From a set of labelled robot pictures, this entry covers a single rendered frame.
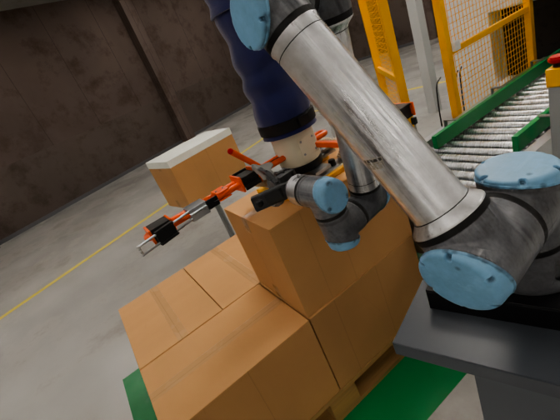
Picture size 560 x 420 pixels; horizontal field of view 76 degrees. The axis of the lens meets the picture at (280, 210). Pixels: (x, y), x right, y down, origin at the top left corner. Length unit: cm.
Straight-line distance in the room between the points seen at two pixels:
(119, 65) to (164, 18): 208
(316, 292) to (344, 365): 38
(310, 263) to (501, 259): 77
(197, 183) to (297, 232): 166
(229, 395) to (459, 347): 77
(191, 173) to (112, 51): 798
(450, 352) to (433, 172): 42
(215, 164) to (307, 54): 226
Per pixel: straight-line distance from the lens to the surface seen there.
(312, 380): 155
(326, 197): 90
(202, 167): 283
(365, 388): 182
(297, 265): 129
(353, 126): 67
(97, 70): 1023
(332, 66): 68
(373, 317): 164
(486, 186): 81
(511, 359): 91
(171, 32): 1167
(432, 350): 93
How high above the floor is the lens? 146
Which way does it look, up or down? 23 degrees down
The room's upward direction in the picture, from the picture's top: 23 degrees counter-clockwise
